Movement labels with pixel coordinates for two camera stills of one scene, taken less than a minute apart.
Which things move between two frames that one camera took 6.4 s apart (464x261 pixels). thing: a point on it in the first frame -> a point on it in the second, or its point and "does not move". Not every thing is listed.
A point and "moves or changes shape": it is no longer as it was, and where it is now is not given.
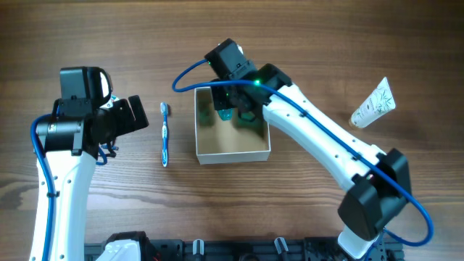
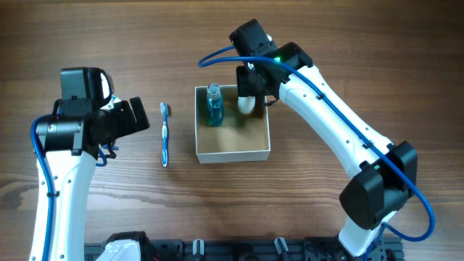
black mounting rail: (277, 250) does not move
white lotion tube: (380, 102) moves or changes shape
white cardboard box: (233, 141) does not move
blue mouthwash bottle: (225, 114) -> (214, 105)
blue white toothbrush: (164, 108) does not move
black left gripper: (127, 114) does not move
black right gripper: (234, 96) -> (247, 85)
